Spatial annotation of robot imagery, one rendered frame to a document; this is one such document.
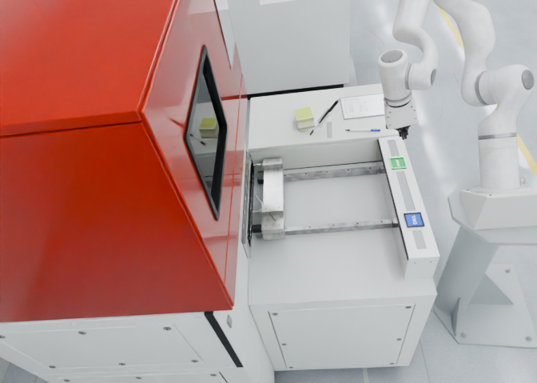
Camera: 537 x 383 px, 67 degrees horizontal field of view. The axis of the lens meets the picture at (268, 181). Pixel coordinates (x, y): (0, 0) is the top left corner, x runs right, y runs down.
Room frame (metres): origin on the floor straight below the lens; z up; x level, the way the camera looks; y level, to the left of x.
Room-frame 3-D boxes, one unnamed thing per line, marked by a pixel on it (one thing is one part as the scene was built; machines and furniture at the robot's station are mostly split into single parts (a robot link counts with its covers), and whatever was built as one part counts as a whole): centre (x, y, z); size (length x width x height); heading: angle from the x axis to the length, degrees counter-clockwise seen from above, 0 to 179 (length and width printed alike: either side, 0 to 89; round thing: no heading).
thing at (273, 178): (1.02, -0.01, 0.87); 0.36 x 0.08 x 0.03; 171
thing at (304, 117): (1.30, -0.20, 1.00); 0.07 x 0.07 x 0.07; 89
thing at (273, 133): (1.35, -0.28, 0.89); 0.62 x 0.35 x 0.14; 81
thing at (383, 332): (1.05, -0.24, 0.41); 0.97 x 0.64 x 0.82; 171
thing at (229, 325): (0.83, 0.13, 1.02); 0.82 x 0.03 x 0.40; 171
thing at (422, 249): (0.86, -0.47, 0.89); 0.55 x 0.09 x 0.14; 171
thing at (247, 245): (1.00, 0.09, 0.89); 0.44 x 0.02 x 0.10; 171
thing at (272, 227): (0.86, 0.02, 0.89); 0.08 x 0.03 x 0.03; 81
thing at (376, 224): (0.86, -0.16, 0.84); 0.50 x 0.02 x 0.03; 81
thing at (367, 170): (1.12, -0.20, 0.84); 0.50 x 0.02 x 0.03; 81
